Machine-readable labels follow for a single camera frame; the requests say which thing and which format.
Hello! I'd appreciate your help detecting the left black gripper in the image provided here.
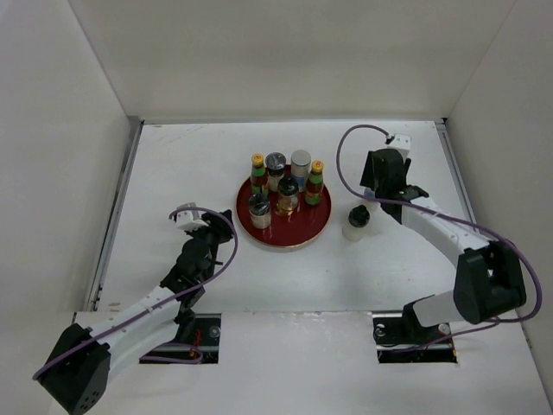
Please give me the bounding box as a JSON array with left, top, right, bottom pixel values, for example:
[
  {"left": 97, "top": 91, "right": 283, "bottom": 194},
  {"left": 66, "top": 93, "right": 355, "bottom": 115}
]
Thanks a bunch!
[{"left": 186, "top": 209, "right": 232, "bottom": 281}]

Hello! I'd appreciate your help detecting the black-lid shaker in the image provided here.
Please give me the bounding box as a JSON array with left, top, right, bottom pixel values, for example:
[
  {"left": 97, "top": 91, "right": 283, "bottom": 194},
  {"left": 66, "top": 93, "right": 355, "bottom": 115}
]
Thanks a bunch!
[
  {"left": 342, "top": 205, "right": 371, "bottom": 242},
  {"left": 276, "top": 175, "right": 299, "bottom": 215},
  {"left": 248, "top": 194, "right": 271, "bottom": 229}
]

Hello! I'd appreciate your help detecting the ketchup bottle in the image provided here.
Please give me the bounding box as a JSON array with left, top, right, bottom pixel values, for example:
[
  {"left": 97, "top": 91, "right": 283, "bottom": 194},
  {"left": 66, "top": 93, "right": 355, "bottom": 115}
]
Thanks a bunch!
[
  {"left": 250, "top": 153, "right": 269, "bottom": 195},
  {"left": 304, "top": 160, "right": 324, "bottom": 206}
]

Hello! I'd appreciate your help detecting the silver-lid spice shaker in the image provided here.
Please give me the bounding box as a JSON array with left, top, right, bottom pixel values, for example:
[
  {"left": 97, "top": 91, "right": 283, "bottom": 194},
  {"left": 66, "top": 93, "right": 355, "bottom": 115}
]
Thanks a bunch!
[{"left": 265, "top": 152, "right": 286, "bottom": 192}]

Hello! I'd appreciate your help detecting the tall pearl jar blue label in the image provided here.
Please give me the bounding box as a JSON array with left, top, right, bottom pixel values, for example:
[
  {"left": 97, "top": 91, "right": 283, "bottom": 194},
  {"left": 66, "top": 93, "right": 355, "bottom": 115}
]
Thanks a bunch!
[{"left": 290, "top": 150, "right": 311, "bottom": 191}]

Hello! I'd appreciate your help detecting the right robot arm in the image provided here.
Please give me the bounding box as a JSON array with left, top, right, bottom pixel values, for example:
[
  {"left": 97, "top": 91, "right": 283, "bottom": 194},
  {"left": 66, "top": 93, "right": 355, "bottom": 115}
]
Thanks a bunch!
[{"left": 360, "top": 148, "right": 527, "bottom": 342}]

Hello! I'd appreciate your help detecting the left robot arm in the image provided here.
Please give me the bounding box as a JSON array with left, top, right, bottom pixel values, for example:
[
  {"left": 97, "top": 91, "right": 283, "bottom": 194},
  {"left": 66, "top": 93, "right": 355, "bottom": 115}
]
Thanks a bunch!
[{"left": 33, "top": 203, "right": 238, "bottom": 414}]

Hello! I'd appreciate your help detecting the red round tray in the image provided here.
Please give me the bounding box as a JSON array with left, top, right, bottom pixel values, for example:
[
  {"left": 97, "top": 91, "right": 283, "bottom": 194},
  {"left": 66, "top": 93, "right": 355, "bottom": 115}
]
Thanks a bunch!
[{"left": 235, "top": 179, "right": 332, "bottom": 248}]

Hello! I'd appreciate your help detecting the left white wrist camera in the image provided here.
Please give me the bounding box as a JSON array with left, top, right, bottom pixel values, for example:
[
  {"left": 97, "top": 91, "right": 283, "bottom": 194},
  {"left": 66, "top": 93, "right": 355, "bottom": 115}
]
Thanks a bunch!
[{"left": 168, "top": 202, "right": 206, "bottom": 232}]

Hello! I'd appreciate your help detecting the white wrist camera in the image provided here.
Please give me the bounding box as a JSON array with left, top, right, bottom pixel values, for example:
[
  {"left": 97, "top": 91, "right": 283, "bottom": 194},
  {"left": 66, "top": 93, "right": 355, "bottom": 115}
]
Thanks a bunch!
[
  {"left": 168, "top": 202, "right": 206, "bottom": 232},
  {"left": 385, "top": 133, "right": 412, "bottom": 160}
]

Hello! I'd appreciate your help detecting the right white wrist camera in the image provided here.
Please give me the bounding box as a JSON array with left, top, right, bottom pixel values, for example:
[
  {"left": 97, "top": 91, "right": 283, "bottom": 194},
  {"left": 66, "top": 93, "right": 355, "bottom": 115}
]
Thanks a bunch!
[{"left": 385, "top": 133, "right": 412, "bottom": 160}]

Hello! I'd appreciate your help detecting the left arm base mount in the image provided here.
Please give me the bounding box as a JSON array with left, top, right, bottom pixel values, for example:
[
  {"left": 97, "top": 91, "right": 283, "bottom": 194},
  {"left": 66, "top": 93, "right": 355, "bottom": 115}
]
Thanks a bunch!
[{"left": 139, "top": 314, "right": 222, "bottom": 365}]

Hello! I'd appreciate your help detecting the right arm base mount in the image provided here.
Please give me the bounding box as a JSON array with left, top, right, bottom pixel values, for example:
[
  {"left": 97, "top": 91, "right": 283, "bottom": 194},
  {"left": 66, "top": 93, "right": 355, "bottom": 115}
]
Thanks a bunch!
[{"left": 372, "top": 311, "right": 457, "bottom": 364}]

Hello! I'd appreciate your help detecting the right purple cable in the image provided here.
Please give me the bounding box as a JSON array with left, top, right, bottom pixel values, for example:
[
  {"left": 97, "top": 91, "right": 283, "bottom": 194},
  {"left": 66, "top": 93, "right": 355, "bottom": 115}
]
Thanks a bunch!
[{"left": 335, "top": 124, "right": 544, "bottom": 354}]

